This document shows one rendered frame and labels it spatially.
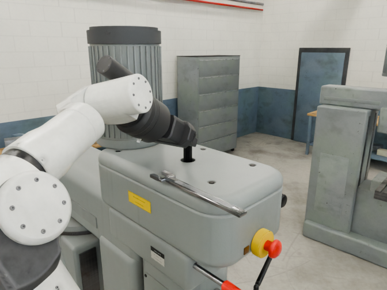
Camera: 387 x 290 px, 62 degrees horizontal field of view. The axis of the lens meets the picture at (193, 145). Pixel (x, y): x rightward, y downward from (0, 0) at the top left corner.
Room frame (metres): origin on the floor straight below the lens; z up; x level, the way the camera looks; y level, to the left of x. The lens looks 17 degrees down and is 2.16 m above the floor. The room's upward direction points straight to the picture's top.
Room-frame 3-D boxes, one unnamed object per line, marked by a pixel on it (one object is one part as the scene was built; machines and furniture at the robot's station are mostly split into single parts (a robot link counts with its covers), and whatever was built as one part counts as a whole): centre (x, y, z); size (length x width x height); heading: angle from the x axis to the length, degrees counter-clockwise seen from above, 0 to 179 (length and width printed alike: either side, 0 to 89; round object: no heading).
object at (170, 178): (0.57, 0.00, 1.89); 0.24 x 0.04 x 0.01; 42
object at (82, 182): (1.11, 0.37, 1.66); 0.80 x 0.23 x 0.20; 45
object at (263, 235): (0.59, -0.15, 1.76); 0.06 x 0.02 x 0.06; 135
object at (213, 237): (0.77, 0.02, 1.81); 0.47 x 0.26 x 0.16; 45
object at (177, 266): (0.79, 0.04, 1.68); 0.34 x 0.24 x 0.10; 45
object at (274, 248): (0.58, -0.16, 1.76); 0.04 x 0.03 x 0.04; 135
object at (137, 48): (0.93, 0.19, 2.05); 0.20 x 0.20 x 0.32
